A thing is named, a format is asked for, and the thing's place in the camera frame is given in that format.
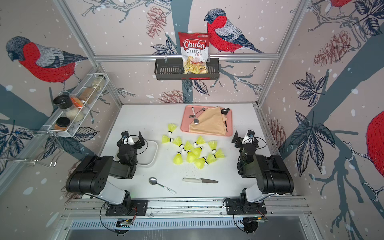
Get pink plastic tray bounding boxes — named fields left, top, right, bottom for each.
left=180, top=105, right=234, bottom=137

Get white handled knife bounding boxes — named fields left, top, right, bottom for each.
left=183, top=178, right=218, bottom=184

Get black lidded low jar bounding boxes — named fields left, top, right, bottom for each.
left=54, top=117, right=71, bottom=131

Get black scissors on tray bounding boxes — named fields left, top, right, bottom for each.
left=221, top=108, right=230, bottom=115

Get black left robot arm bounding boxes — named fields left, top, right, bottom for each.
left=65, top=131, right=148, bottom=209

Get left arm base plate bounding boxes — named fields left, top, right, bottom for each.
left=106, top=200, right=149, bottom=217

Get steel spoon on table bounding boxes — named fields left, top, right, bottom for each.
left=148, top=176, right=177, bottom=195

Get steel spoon on tray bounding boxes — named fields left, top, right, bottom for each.
left=189, top=108, right=206, bottom=119
left=191, top=107, right=200, bottom=125

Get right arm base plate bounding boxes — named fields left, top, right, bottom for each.
left=223, top=198, right=267, bottom=215

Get black wall basket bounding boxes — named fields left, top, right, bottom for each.
left=155, top=58, right=220, bottom=81

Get yellow shuttlecock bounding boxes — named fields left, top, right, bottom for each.
left=208, top=141, right=218, bottom=154
left=162, top=135, right=173, bottom=144
left=172, top=137, right=184, bottom=148
left=187, top=150, right=197, bottom=163
left=168, top=123, right=177, bottom=135
left=183, top=141, right=194, bottom=152
left=194, top=136, right=206, bottom=147
left=194, top=156, right=207, bottom=170
left=173, top=152, right=183, bottom=165
left=212, top=149, right=226, bottom=159

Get Chuba cassava chips bag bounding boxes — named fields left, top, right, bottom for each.
left=179, top=32, right=210, bottom=74

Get white wire wall shelf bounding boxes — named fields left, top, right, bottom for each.
left=42, top=73, right=110, bottom=138

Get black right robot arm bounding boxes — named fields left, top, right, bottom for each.
left=232, top=130, right=294, bottom=205

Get beige folded cloth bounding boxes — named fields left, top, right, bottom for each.
left=189, top=107, right=227, bottom=136

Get white plastic storage box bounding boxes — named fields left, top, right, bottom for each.
left=137, top=141, right=159, bottom=168

